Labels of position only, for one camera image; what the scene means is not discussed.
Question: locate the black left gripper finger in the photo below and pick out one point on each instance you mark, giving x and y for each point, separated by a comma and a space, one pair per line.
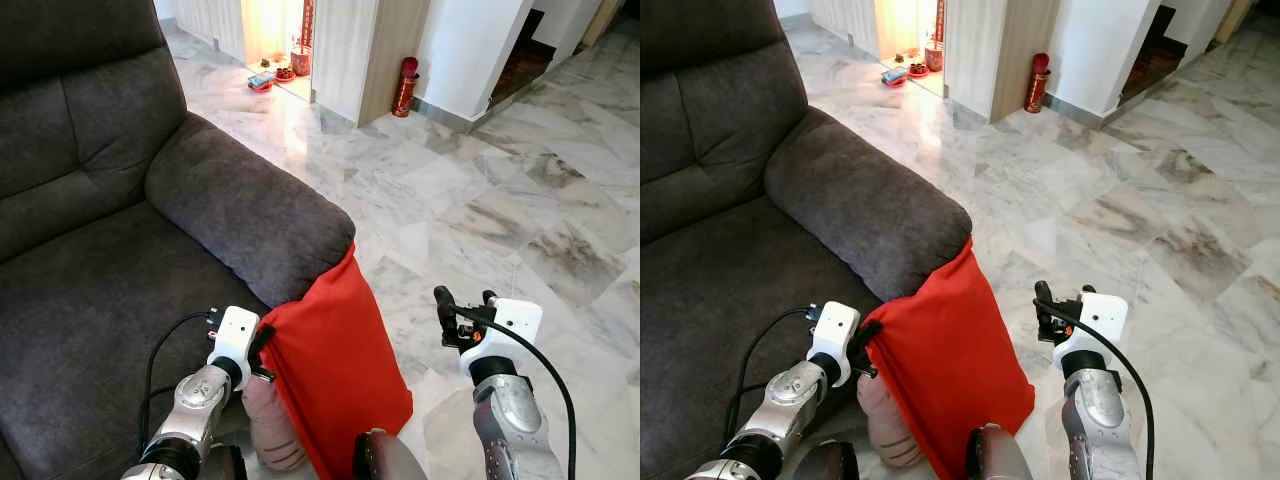
266, 335
868, 330

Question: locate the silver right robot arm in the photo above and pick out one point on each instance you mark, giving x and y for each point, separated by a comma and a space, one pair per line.
510, 410
1095, 405

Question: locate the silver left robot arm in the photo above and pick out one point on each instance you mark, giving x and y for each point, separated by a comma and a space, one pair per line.
195, 400
790, 395

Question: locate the pink cat face pillow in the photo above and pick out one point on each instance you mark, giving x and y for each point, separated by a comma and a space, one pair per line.
270, 430
890, 425

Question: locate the large grey fabric sofa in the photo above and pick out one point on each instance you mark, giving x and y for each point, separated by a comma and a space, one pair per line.
100, 300
740, 300

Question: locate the red cylinder canister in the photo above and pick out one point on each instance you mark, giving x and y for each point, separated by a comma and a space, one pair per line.
405, 88
1037, 84

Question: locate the light wood altar cabinet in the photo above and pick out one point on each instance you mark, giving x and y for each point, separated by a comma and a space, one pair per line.
370, 55
1000, 50

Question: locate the small blue red box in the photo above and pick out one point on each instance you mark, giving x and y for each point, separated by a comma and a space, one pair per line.
893, 77
260, 81

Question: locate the red jar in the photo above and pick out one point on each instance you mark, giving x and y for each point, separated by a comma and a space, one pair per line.
934, 55
300, 60

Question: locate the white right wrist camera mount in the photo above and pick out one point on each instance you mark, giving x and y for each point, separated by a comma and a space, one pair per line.
510, 320
1100, 315

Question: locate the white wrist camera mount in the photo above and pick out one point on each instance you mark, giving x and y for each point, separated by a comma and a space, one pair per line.
836, 330
235, 335
510, 320
1100, 315

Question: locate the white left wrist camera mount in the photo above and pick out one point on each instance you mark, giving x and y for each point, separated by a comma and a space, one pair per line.
836, 330
235, 335

